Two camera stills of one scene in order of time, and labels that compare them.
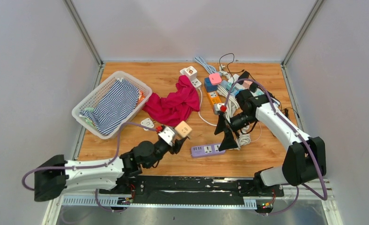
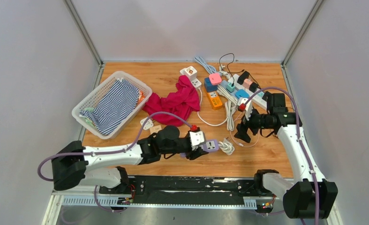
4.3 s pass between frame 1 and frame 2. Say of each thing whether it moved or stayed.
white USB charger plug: stayed
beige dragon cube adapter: moved
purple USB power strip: moved
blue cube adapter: stayed
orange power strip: stayed
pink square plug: stayed
